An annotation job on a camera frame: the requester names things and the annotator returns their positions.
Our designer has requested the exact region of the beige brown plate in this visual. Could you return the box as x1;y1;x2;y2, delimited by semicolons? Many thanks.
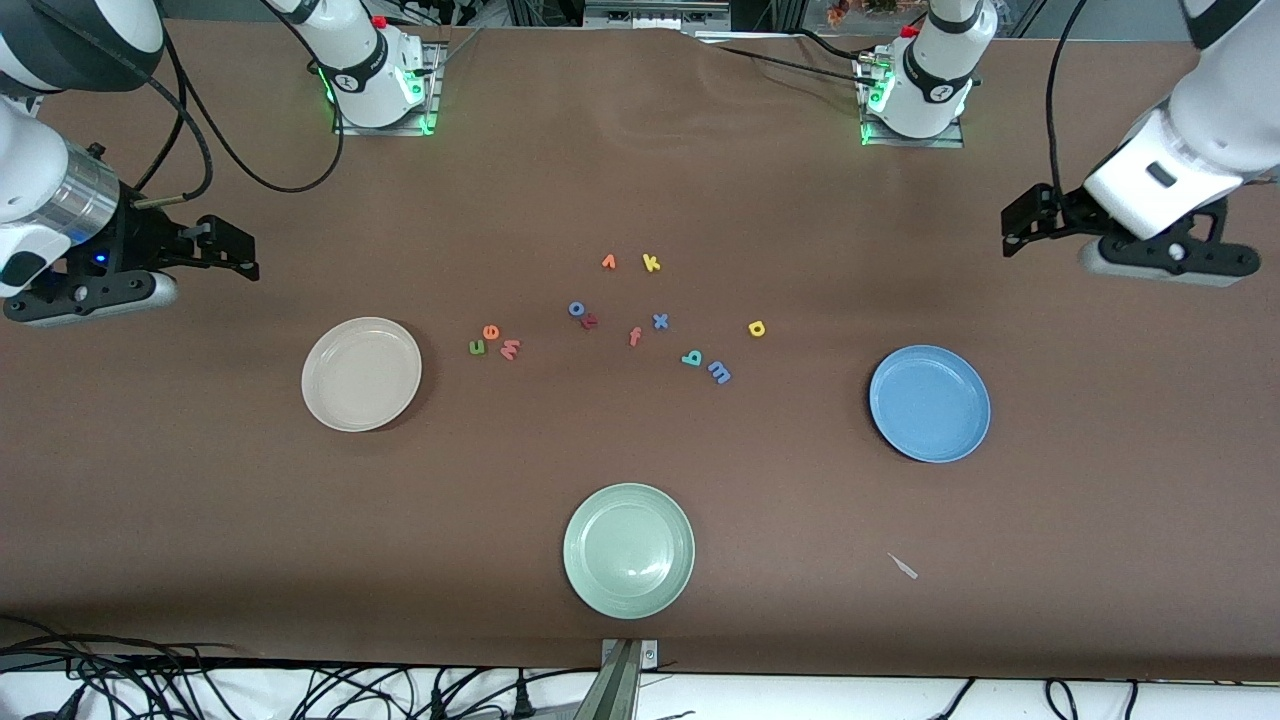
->
301;317;423;433

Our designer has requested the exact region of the blue plate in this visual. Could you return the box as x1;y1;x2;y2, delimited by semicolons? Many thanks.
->
868;345;992;464

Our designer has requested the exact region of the brown table cover sheet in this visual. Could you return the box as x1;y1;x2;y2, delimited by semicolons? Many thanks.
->
0;18;1280;683

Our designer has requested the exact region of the pale green plate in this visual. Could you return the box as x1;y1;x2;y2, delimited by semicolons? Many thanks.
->
562;483;696;621

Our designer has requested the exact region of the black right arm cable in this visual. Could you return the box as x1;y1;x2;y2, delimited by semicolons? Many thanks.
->
130;0;348;211

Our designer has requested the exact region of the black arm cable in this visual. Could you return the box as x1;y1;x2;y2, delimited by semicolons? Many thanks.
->
1045;0;1091;196
130;0;348;211

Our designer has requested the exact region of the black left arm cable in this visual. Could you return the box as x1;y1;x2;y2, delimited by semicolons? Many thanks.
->
1045;0;1091;196

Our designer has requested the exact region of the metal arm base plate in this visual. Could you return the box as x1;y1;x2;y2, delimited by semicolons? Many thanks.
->
858;55;966;149
333;40;443;136

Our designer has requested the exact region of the black cable on table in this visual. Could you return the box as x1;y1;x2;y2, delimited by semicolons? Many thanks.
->
712;42;881;86
790;28;876;66

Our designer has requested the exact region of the aluminium frame beam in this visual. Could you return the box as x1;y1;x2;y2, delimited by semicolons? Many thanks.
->
583;0;733;31

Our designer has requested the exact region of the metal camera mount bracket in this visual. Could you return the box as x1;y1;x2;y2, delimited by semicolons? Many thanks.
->
575;638;661;720

